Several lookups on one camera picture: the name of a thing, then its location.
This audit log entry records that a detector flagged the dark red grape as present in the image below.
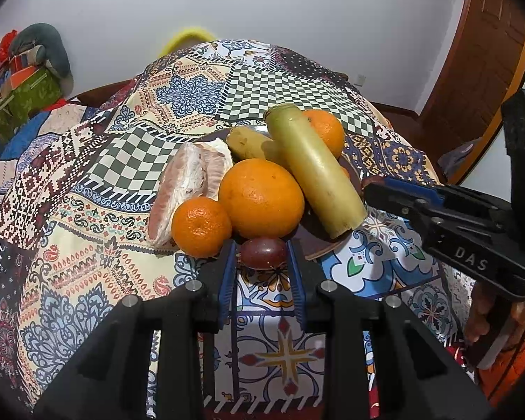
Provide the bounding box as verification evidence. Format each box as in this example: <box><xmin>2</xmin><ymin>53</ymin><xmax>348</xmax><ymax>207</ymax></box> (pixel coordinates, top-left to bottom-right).
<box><xmin>237</xmin><ymin>236</ymin><xmax>288</xmax><ymax>271</ymax></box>

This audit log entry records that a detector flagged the pomelo piece with peel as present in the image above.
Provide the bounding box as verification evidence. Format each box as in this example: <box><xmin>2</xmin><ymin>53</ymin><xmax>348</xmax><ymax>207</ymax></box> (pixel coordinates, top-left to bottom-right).
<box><xmin>200</xmin><ymin>138</ymin><xmax>235</xmax><ymax>202</ymax></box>

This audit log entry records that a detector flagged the short yellow sugarcane piece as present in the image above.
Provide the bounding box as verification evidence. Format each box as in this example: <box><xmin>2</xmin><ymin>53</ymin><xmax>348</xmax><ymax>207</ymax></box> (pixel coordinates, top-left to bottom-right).
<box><xmin>226</xmin><ymin>125</ymin><xmax>289</xmax><ymax>171</ymax></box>

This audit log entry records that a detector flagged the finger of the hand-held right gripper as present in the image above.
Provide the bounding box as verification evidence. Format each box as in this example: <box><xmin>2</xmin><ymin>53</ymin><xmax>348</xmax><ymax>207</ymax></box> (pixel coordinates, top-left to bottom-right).
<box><xmin>383</xmin><ymin>176</ymin><xmax>506</xmax><ymax>211</ymax></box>
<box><xmin>364</xmin><ymin>182</ymin><xmax>436</xmax><ymax>228</ymax></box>

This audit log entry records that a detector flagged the small mandarin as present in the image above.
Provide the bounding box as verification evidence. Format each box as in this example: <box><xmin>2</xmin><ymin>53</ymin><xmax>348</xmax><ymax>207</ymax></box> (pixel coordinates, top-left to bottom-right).
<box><xmin>171</xmin><ymin>197</ymin><xmax>232</xmax><ymax>257</ymax></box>

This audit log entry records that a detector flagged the dark wooden furniture edge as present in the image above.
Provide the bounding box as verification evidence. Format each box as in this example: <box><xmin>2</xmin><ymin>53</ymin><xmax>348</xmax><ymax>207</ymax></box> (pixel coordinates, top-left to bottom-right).
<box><xmin>68</xmin><ymin>76</ymin><xmax>136</xmax><ymax>106</ymax></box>

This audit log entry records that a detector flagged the person's right forearm orange sleeve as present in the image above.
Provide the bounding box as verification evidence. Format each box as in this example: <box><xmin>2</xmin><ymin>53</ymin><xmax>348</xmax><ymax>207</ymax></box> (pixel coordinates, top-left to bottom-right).
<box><xmin>477</xmin><ymin>306</ymin><xmax>525</xmax><ymax>407</ymax></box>

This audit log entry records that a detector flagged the grey cloth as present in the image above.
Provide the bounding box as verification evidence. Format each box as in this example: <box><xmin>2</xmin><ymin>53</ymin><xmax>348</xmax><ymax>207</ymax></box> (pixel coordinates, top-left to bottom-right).
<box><xmin>437</xmin><ymin>138</ymin><xmax>482</xmax><ymax>180</ymax></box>

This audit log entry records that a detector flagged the brown wooden door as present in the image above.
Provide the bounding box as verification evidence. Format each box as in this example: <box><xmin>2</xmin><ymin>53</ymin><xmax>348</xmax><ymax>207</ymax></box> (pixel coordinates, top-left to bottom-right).
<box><xmin>420</xmin><ymin>0</ymin><xmax>525</xmax><ymax>176</ymax></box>

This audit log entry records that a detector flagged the large orange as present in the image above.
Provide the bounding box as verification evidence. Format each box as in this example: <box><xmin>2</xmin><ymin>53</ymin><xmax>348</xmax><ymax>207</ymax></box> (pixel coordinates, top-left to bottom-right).
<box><xmin>218</xmin><ymin>159</ymin><xmax>306</xmax><ymax>239</ymax></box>

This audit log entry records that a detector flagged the dark purple round plate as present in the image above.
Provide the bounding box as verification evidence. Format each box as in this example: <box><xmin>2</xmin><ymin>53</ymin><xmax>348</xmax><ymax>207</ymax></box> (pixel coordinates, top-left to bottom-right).
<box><xmin>192</xmin><ymin>125</ymin><xmax>377</xmax><ymax>261</ymax></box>

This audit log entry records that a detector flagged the long green-yellow sugarcane piece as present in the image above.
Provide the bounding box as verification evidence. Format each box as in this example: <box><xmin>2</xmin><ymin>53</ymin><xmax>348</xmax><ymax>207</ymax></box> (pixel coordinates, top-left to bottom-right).
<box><xmin>265</xmin><ymin>104</ymin><xmax>368</xmax><ymax>241</ymax></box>

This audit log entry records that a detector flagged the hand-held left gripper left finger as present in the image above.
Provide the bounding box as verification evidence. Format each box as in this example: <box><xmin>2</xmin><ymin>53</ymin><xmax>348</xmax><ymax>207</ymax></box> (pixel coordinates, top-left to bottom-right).
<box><xmin>33</xmin><ymin>240</ymin><xmax>239</xmax><ymax>420</ymax></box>

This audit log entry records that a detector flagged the yellow chair back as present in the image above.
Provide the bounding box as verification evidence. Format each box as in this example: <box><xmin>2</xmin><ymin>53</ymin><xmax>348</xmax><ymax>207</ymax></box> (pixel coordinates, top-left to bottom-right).
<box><xmin>157</xmin><ymin>26</ymin><xmax>219</xmax><ymax>57</ymax></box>

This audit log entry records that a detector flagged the patchwork patterned tablecloth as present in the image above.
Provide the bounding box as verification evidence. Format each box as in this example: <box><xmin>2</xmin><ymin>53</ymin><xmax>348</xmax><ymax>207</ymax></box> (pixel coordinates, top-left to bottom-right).
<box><xmin>0</xmin><ymin>39</ymin><xmax>477</xmax><ymax>420</ymax></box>

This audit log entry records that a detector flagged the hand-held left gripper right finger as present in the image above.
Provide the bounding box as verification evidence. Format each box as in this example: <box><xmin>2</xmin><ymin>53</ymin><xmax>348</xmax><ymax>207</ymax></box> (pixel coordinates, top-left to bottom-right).
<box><xmin>286</xmin><ymin>238</ymin><xmax>493</xmax><ymax>420</ymax></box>

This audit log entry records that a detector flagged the peeled pink pomelo segment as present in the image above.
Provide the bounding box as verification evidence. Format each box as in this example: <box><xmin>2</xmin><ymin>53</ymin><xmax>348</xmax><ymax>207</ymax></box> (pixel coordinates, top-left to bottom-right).
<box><xmin>148</xmin><ymin>142</ymin><xmax>208</xmax><ymax>249</ymax></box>

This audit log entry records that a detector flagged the person's right hand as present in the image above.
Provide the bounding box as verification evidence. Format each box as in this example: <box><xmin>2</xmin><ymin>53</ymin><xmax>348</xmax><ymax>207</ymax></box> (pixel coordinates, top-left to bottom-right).
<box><xmin>464</xmin><ymin>286</ymin><xmax>497</xmax><ymax>346</ymax></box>

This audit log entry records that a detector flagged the medium mandarin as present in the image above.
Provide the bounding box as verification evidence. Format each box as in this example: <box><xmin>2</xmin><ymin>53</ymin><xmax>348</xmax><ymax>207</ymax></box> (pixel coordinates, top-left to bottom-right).
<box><xmin>302</xmin><ymin>109</ymin><xmax>346</xmax><ymax>159</ymax></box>

